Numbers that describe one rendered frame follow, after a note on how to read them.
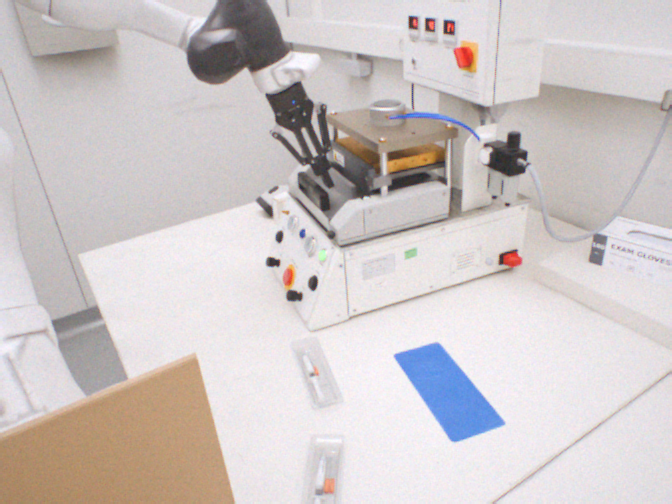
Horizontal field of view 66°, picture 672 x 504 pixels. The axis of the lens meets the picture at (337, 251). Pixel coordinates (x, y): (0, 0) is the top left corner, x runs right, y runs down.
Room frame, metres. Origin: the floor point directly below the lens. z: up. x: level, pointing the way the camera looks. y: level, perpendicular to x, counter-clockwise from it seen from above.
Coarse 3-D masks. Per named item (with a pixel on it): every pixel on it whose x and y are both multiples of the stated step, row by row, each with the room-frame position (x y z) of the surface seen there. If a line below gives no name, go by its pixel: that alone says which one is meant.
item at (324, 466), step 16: (320, 448) 0.55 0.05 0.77; (336, 448) 0.55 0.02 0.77; (320, 464) 0.52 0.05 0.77; (336, 464) 0.52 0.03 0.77; (304, 480) 0.50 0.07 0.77; (320, 480) 0.50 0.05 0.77; (336, 480) 0.49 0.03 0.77; (304, 496) 0.47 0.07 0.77; (320, 496) 0.47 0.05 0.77; (336, 496) 0.47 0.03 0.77
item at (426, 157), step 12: (348, 144) 1.14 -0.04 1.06; (360, 144) 1.13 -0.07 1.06; (432, 144) 1.09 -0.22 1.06; (360, 156) 1.06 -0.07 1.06; (372, 156) 1.05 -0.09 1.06; (396, 156) 1.03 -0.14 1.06; (408, 156) 1.03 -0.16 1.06; (420, 156) 1.03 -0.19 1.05; (432, 156) 1.04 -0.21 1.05; (444, 156) 1.05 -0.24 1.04; (396, 168) 1.01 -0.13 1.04; (408, 168) 1.02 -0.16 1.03; (420, 168) 1.03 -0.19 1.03; (432, 168) 1.04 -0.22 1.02
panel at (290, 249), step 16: (288, 208) 1.17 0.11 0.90; (304, 224) 1.06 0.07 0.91; (288, 240) 1.11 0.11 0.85; (304, 240) 1.03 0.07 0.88; (320, 240) 0.97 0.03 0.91; (272, 256) 1.15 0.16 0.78; (288, 256) 1.08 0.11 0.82; (304, 256) 1.01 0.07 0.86; (304, 272) 0.98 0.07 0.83; (320, 272) 0.92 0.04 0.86; (288, 288) 1.01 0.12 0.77; (304, 288) 0.95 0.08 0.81; (320, 288) 0.90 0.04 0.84; (304, 304) 0.93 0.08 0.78; (304, 320) 0.90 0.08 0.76
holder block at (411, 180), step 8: (344, 176) 1.16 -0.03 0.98; (408, 176) 1.08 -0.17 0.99; (416, 176) 1.11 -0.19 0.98; (424, 176) 1.10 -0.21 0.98; (432, 176) 1.07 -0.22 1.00; (440, 176) 1.06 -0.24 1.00; (360, 184) 1.07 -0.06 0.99; (392, 184) 1.06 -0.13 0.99; (400, 184) 1.04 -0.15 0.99; (408, 184) 1.03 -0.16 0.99; (368, 192) 1.03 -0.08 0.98; (376, 192) 1.00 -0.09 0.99
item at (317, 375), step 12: (312, 336) 0.83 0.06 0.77; (300, 348) 0.79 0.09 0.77; (312, 348) 0.79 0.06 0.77; (300, 360) 0.76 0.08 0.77; (312, 360) 0.76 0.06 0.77; (324, 360) 0.75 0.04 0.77; (312, 372) 0.72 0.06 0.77; (324, 372) 0.72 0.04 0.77; (312, 384) 0.69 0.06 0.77; (324, 384) 0.69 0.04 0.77; (336, 384) 0.69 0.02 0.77; (312, 396) 0.66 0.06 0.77; (324, 396) 0.66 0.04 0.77; (336, 396) 0.66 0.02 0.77
